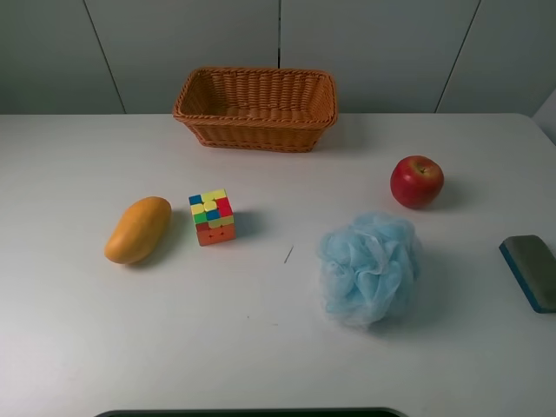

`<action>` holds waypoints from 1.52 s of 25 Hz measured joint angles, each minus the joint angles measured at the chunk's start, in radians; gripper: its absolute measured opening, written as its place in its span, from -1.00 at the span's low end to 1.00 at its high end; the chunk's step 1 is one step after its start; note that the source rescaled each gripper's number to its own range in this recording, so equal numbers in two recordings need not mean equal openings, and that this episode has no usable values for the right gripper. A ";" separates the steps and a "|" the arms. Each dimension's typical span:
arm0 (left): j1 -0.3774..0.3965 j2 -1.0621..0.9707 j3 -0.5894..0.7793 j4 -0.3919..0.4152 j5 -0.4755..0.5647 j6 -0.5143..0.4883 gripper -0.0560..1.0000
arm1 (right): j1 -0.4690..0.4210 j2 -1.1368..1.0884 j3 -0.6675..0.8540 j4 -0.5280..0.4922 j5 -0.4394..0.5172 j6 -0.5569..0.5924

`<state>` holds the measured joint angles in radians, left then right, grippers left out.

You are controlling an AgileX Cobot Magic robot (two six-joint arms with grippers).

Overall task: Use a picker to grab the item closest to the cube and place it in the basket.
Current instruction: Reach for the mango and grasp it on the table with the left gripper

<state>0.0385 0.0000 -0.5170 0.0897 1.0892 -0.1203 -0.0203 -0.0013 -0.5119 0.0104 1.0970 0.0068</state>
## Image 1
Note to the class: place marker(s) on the yellow orange mango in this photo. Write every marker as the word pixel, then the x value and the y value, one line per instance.
pixel 139 231

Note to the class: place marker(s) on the multicoloured puzzle cube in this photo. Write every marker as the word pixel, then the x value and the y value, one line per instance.
pixel 213 217

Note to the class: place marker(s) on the orange wicker basket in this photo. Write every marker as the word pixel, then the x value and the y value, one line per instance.
pixel 280 110

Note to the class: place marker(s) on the light blue bath loofah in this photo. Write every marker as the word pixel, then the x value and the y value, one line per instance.
pixel 368 269

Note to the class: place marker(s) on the red apple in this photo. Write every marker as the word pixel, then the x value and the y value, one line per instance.
pixel 416 181

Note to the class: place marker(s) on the green blue board eraser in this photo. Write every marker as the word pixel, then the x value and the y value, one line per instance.
pixel 533 266

